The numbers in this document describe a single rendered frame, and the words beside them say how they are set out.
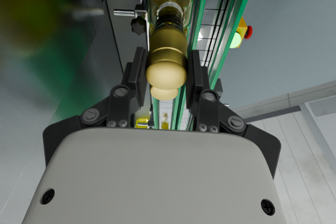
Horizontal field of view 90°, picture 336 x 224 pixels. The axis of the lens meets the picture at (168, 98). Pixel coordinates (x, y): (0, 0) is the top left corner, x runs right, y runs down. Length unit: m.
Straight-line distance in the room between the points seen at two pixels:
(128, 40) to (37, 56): 0.33
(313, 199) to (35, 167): 2.60
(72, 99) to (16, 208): 0.15
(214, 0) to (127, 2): 0.20
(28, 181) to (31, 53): 0.15
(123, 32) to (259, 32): 0.62
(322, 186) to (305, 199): 0.24
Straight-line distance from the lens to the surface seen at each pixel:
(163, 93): 0.20
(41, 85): 0.21
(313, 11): 0.95
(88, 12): 0.30
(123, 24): 0.48
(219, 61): 0.44
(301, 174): 2.71
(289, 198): 2.67
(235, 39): 0.55
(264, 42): 0.95
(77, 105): 0.33
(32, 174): 0.27
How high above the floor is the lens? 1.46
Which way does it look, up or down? 38 degrees down
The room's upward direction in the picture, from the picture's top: 177 degrees counter-clockwise
